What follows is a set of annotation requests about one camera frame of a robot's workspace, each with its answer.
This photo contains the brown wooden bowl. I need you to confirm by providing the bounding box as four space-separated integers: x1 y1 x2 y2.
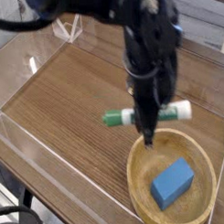
127 128 217 224

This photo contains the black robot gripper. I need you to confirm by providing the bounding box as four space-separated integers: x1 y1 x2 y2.
123 51 178 148

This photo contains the clear acrylic tray wall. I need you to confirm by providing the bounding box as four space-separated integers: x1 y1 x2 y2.
0 0 224 224

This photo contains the green Expo marker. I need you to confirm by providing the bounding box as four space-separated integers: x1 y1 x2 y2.
102 101 192 127

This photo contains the blue foam block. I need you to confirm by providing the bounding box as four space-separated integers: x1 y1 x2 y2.
150 158 195 210

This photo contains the black metal table leg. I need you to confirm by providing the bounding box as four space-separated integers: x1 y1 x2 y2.
21 188 33 209

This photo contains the black cable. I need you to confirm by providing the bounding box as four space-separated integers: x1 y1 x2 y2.
0 204 44 224

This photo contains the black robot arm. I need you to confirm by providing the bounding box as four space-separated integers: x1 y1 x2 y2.
0 0 182 146

